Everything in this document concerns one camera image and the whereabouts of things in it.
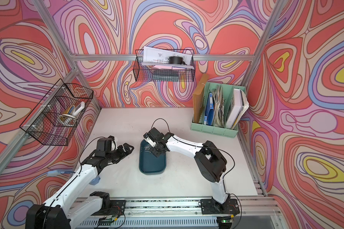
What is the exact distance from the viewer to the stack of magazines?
3.03 feet

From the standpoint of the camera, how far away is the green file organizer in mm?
945

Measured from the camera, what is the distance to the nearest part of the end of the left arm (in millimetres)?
587

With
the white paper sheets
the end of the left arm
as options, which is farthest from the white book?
the end of the left arm

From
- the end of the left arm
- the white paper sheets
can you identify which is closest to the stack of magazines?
the white paper sheets

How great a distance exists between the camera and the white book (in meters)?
0.88

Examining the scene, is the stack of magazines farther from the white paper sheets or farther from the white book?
the white paper sheets

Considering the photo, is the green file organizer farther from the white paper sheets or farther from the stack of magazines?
the white paper sheets
